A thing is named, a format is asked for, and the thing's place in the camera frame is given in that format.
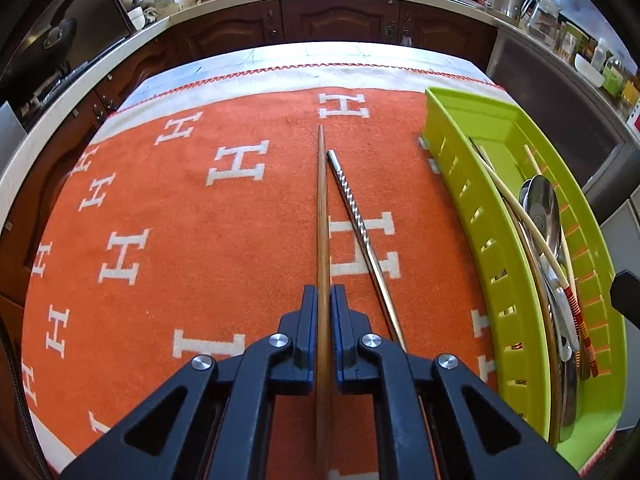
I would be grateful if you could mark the metal frosted door cabinet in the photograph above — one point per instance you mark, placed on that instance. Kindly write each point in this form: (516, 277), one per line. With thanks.
(550, 110)

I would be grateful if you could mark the large steel spoon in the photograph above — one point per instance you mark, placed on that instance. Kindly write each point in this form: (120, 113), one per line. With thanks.
(542, 205)

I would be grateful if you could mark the hanging plastic bag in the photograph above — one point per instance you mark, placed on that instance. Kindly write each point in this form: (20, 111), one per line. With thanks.
(407, 41)

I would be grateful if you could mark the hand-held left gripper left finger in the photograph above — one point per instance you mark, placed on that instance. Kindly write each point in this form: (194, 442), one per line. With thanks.
(310, 340)

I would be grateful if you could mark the green plastic utensil tray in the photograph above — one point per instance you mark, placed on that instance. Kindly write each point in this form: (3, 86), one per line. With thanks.
(500, 125)

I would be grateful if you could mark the grey appliance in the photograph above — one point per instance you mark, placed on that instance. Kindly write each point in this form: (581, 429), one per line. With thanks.
(625, 230)

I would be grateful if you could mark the small white bowl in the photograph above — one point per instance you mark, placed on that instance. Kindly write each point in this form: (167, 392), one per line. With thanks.
(136, 19)

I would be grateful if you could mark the white plastic bottle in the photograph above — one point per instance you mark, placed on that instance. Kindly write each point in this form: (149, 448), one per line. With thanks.
(598, 52)

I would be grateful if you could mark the glass jar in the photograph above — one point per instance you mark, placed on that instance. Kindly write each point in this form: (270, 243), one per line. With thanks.
(567, 42)

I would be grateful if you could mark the black wok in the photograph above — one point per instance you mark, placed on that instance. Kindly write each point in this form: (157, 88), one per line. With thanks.
(45, 52)

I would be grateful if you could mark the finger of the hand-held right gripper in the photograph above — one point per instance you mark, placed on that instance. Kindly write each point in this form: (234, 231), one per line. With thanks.
(627, 292)

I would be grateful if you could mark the blue white tablecloth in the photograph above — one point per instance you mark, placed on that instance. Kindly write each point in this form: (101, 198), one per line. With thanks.
(300, 55)

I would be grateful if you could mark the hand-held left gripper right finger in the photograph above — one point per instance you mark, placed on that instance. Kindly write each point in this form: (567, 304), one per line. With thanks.
(338, 340)

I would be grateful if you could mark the green label bottle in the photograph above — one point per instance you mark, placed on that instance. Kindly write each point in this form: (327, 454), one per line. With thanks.
(612, 77)

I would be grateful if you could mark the stainless steel splash panel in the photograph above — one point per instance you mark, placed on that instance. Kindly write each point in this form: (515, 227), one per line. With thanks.
(95, 15)
(10, 127)

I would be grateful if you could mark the gas stove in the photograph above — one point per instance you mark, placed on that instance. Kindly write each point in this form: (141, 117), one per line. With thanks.
(55, 92)

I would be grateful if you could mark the white spoon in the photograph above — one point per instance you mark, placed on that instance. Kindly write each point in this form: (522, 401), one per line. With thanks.
(565, 320)

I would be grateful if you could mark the twisted metal chopstick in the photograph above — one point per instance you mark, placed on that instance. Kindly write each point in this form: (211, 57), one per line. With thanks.
(357, 220)
(479, 151)

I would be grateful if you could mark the orange printed blanket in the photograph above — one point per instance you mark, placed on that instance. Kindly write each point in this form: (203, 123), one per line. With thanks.
(150, 320)

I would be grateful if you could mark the glass pitcher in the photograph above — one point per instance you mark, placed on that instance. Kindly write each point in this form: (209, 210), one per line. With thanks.
(542, 22)

